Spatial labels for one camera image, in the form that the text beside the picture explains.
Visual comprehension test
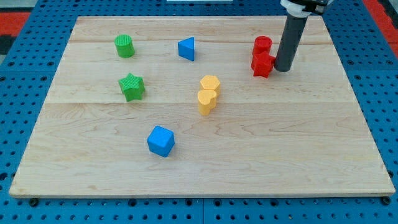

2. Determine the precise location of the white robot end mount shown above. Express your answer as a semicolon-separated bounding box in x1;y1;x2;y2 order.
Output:
280;0;333;18

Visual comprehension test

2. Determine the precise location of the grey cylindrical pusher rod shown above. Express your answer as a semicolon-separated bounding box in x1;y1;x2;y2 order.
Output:
274;14;307;72

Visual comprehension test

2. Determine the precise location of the blue cube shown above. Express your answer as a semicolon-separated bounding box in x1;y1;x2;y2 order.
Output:
147;126;175;157

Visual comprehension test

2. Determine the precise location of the blue triangle block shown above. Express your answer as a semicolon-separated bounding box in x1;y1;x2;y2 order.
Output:
178;37;195;61

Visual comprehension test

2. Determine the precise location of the red cylinder block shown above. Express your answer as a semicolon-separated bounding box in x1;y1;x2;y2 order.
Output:
252;35;272;55

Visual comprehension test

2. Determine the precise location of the red star block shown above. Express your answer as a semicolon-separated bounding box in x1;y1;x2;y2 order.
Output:
251;52;275;78

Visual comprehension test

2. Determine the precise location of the yellow hexagon block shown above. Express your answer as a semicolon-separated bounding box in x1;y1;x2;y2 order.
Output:
200;75;221;96

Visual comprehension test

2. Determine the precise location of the yellow heart block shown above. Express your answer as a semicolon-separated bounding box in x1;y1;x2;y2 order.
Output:
197;90;217;116

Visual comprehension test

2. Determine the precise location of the green cylinder block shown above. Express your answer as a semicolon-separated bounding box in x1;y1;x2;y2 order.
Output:
114;34;136;58

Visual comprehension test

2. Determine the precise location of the wooden board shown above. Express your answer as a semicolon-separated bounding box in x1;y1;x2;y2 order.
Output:
9;16;396;198

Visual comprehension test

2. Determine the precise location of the green star block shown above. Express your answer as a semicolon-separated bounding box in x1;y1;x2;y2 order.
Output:
118;73;145;102

